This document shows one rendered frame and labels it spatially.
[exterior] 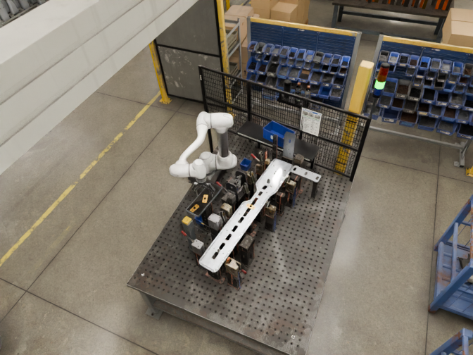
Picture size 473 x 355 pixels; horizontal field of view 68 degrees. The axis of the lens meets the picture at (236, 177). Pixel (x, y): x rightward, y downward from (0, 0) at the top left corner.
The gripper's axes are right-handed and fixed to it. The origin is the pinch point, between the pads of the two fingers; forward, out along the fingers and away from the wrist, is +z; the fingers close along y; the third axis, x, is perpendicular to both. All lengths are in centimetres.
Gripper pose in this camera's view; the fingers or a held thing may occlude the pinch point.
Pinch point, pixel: (204, 194)
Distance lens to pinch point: 307.1
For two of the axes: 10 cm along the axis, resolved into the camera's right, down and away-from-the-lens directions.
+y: 9.9, 0.6, -1.2
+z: 0.5, 6.6, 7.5
